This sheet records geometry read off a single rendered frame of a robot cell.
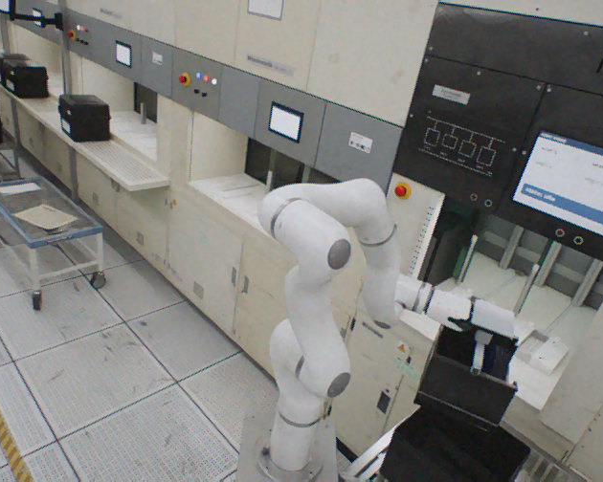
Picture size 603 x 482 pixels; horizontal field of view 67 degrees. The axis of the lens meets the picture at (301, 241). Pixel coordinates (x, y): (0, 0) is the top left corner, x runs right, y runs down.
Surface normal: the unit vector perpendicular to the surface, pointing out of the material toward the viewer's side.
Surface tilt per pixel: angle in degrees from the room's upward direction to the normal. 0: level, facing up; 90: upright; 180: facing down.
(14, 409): 0
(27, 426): 0
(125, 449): 0
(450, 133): 90
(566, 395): 90
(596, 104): 90
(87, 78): 90
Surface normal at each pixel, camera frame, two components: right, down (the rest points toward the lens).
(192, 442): 0.16, -0.87
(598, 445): -0.70, 0.22
